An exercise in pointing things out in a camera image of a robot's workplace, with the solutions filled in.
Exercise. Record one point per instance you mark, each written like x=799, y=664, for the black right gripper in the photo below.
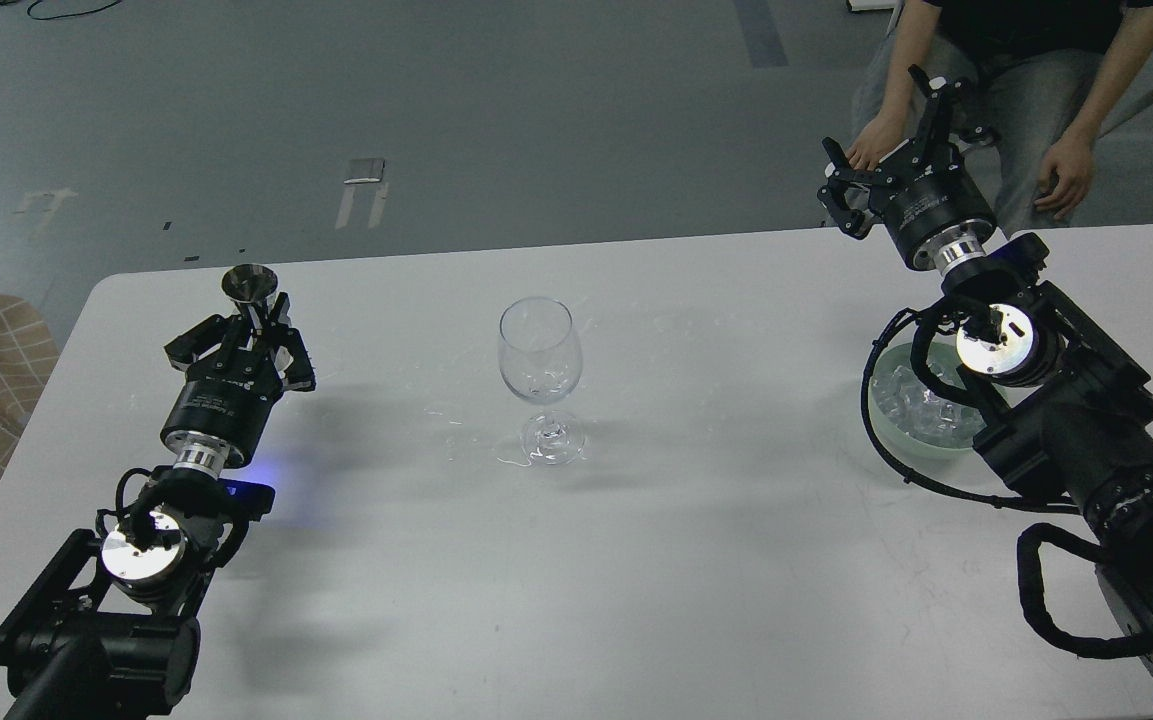
x=921, y=192

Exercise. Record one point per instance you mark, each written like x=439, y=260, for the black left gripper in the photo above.
x=229, y=392

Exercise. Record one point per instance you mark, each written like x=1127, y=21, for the silver metal jigger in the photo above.
x=249, y=287

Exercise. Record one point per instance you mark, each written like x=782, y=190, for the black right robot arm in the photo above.
x=1065, y=409

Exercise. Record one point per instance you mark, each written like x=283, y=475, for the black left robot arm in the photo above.
x=109, y=628

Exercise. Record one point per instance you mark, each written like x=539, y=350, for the clear wine glass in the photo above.
x=540, y=361

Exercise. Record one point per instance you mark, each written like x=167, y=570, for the pile of ice cubes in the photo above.
x=919, y=413

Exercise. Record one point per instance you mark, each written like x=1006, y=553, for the seated person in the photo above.
x=1047, y=73

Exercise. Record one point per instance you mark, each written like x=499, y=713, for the green bowl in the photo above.
x=894, y=438

